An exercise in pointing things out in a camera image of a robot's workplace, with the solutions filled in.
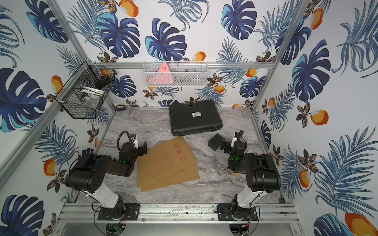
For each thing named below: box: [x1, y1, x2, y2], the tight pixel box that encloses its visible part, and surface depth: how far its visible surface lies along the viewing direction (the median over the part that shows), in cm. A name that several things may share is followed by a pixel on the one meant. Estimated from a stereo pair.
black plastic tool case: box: [168, 99, 223, 137], surface depth 109 cm
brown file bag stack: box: [136, 141, 200, 192], surface depth 91 cm
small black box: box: [207, 133, 226, 151], surface depth 100 cm
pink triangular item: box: [146, 61, 174, 85], surface depth 92 cm
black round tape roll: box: [115, 104, 126, 111], surface depth 124 cm
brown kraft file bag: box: [144, 136, 198, 179], surface depth 94 cm
